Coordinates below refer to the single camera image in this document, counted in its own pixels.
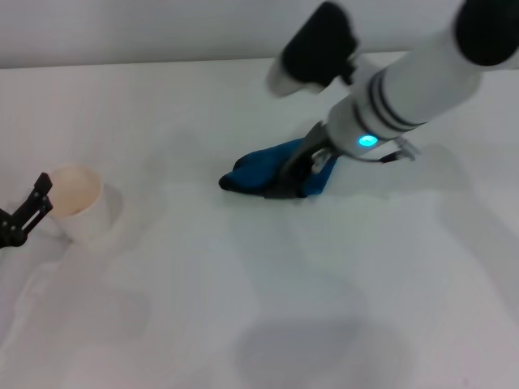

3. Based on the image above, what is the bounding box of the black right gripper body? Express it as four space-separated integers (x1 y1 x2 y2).
306 121 340 173

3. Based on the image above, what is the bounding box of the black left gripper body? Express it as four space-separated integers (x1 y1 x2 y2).
0 208 13 250

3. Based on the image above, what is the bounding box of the blue rag with black trim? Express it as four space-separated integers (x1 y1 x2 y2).
218 136 340 200

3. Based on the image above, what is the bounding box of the white paper cup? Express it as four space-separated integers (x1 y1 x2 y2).
47 163 111 249

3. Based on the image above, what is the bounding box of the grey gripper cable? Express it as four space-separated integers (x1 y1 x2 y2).
356 136 422 165

